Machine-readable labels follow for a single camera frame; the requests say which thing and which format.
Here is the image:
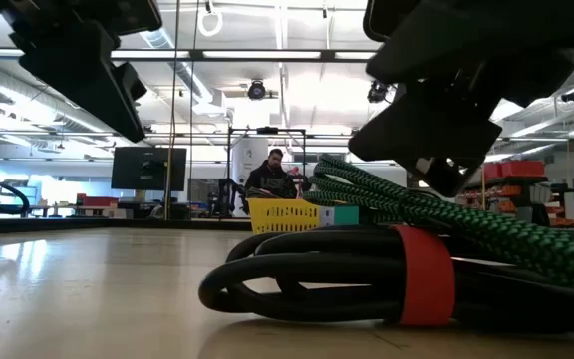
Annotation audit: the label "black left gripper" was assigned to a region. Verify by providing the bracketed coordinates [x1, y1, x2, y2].
[0, 0, 163, 144]

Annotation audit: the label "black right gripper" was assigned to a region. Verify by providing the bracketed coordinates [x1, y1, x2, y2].
[349, 0, 574, 164]

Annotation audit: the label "green braided cable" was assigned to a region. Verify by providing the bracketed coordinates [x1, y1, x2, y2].
[302, 153, 574, 305]

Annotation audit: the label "black cable with red strap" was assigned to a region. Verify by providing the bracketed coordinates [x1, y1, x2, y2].
[197, 223, 574, 333]

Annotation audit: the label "shelf with red bins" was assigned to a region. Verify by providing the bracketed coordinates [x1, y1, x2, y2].
[465, 159, 574, 228]

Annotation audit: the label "red storage bin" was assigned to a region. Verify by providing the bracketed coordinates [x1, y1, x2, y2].
[483, 160, 546, 180]

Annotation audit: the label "black monitor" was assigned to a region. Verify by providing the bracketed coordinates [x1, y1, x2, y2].
[111, 146, 188, 192]

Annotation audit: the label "red boxes on bench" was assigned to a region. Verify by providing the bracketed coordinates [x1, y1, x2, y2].
[76, 193, 119, 208]

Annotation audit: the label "person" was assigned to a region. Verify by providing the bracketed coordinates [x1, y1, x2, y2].
[243, 148, 301, 200]

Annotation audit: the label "yellow plastic basket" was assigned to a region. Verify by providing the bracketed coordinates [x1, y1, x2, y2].
[246, 197, 322, 235]

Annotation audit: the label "black overhead frame beam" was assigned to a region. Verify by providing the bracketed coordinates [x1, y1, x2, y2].
[0, 47, 383, 64]

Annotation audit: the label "white hanging cable ring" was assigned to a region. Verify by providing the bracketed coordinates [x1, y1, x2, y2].
[197, 9, 224, 37]

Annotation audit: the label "thick black curved cable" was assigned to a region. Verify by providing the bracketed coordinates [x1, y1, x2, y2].
[0, 167, 32, 216]

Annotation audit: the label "black overhead camera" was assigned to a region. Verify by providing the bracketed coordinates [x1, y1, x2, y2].
[247, 79, 267, 101]

